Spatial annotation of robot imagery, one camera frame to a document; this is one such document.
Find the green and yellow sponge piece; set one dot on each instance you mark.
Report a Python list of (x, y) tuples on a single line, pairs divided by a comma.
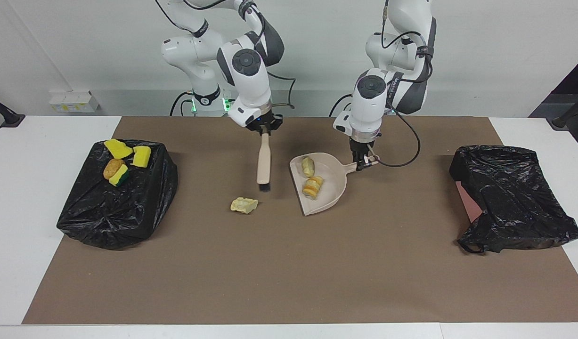
[(120, 176)]

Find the pink bin box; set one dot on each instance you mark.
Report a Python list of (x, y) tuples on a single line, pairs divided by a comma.
[(470, 202)]

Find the brown table mat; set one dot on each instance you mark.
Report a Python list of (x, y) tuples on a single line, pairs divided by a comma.
[(317, 263)]

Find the dark panel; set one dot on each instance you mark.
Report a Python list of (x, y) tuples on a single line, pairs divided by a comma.
[(573, 87)]

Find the black knotted trash bag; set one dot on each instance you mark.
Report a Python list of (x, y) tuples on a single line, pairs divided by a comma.
[(119, 221)]

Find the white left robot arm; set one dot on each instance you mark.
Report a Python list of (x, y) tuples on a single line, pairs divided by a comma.
[(371, 103)]

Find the beige plastic dustpan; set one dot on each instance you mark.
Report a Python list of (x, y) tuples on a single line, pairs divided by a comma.
[(329, 188)]

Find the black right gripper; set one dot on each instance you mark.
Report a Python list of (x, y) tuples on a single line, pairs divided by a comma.
[(269, 124)]

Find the beige hand brush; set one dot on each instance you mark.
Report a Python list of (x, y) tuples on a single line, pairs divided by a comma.
[(264, 162)]

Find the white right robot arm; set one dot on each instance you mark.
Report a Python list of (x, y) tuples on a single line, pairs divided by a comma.
[(246, 75)]

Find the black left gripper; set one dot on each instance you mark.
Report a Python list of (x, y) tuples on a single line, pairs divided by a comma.
[(360, 149)]

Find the white socket box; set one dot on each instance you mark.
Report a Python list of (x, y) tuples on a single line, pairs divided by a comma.
[(74, 102)]

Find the pale bread chunk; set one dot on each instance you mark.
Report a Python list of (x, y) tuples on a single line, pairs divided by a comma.
[(308, 166), (244, 205)]

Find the striped croissant piece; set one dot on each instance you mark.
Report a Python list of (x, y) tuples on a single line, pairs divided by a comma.
[(312, 187)]

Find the black bag over pink box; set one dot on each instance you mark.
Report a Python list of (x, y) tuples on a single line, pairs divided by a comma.
[(515, 197)]

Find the notched yellow sponge piece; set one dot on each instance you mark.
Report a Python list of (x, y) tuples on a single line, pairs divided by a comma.
[(141, 157)]

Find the brown bread roll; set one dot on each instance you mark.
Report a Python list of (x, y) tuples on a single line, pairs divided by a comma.
[(112, 168)]

